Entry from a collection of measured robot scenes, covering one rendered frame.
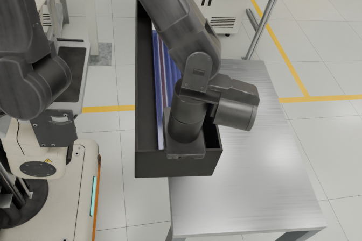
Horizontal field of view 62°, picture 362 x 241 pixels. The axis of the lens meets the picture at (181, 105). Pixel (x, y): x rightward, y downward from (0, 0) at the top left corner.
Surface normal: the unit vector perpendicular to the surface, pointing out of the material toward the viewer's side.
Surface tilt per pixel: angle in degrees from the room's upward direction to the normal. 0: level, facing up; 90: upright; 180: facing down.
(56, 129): 90
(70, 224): 0
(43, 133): 90
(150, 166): 90
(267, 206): 0
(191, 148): 1
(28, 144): 90
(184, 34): 67
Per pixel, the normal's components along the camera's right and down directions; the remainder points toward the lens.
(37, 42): 0.99, 0.04
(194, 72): -0.13, 0.47
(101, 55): 0.14, -0.63
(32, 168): 0.09, 0.78
